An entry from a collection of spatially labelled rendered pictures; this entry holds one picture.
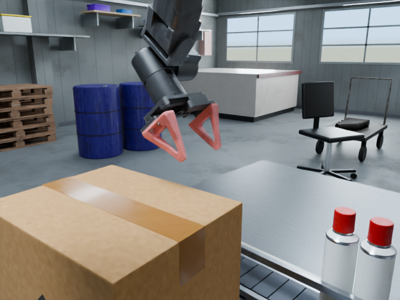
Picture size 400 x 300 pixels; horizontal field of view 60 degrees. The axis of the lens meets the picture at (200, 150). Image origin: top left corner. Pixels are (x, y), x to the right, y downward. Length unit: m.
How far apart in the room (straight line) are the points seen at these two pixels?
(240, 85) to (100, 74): 2.88
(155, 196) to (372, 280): 0.35
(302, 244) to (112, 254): 0.70
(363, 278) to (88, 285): 0.42
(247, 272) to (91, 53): 6.93
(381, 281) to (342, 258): 0.06
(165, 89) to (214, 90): 7.01
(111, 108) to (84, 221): 4.22
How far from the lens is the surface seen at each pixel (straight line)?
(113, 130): 4.74
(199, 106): 0.61
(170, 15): 0.55
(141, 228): 0.45
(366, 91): 8.79
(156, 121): 0.54
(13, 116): 5.68
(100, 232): 0.45
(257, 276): 0.79
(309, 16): 9.23
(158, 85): 0.60
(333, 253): 0.63
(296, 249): 1.00
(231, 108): 7.38
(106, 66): 7.70
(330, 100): 4.16
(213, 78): 7.59
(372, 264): 0.61
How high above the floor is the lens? 1.33
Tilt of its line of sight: 15 degrees down
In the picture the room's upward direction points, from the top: straight up
